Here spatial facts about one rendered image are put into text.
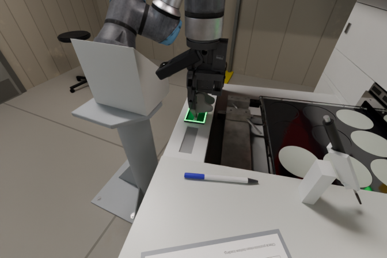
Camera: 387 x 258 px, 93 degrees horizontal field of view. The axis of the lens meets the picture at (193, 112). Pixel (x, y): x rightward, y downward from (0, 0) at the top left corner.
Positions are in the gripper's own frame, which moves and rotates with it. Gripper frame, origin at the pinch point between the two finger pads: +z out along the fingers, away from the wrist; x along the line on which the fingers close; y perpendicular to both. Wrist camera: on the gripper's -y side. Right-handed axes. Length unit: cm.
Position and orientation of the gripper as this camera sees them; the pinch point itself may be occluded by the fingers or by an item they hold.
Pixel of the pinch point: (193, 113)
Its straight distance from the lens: 50.6
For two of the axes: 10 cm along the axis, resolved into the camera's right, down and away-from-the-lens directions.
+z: 0.0, 7.9, 6.2
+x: 2.0, -6.1, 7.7
